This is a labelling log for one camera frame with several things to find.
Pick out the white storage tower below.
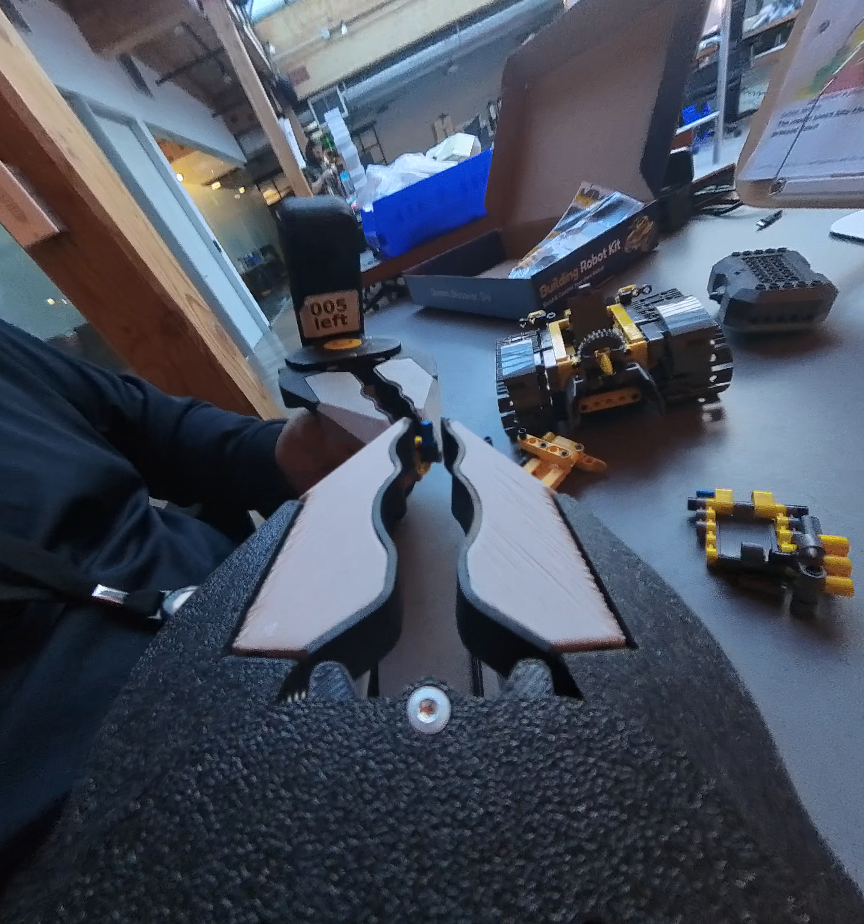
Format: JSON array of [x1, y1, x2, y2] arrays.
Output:
[[323, 108, 368, 210]]

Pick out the yellow and grey brick frame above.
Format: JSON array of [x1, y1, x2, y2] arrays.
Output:
[[688, 488, 855, 618]]

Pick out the person's left hand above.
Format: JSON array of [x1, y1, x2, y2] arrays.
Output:
[[275, 415, 366, 498]]

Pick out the black device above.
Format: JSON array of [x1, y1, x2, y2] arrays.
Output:
[[641, 148, 696, 232]]

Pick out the silver ventilation duct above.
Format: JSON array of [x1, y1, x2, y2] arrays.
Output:
[[345, 61, 508, 120]]

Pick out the black cables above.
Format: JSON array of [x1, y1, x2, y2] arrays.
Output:
[[692, 184, 747, 218]]

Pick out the yellow black toy tracked vehicle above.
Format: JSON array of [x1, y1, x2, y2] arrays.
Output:
[[495, 285, 735, 441]]

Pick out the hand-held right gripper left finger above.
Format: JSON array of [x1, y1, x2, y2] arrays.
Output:
[[231, 417, 413, 661]]

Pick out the printed instruction sheet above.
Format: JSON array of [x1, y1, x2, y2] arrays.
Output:
[[746, 0, 864, 181]]

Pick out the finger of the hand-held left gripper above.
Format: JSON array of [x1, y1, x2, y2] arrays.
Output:
[[373, 356, 441, 421], [313, 367, 394, 446]]

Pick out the white plastic bags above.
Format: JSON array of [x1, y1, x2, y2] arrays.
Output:
[[365, 133, 469, 196]]

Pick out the blue cardboard kit box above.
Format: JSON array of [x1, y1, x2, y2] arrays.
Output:
[[403, 0, 714, 322]]

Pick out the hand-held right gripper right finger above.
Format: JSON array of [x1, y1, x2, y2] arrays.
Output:
[[440, 417, 629, 656]]

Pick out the black brick shell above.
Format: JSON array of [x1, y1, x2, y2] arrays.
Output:
[[708, 247, 839, 334]]

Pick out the blue plastic bin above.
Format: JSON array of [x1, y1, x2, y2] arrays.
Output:
[[361, 148, 494, 257]]

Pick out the wooden pillar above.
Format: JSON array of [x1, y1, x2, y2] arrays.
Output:
[[0, 0, 288, 420]]

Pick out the person's dark hooded top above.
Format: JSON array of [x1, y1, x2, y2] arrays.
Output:
[[0, 462, 259, 896]]

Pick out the wooden post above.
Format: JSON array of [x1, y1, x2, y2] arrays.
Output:
[[208, 0, 313, 196]]

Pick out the person's left forearm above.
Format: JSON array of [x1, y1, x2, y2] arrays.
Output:
[[0, 307, 288, 521]]

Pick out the small wooden plaque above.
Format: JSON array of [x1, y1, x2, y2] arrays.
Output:
[[0, 137, 68, 250]]

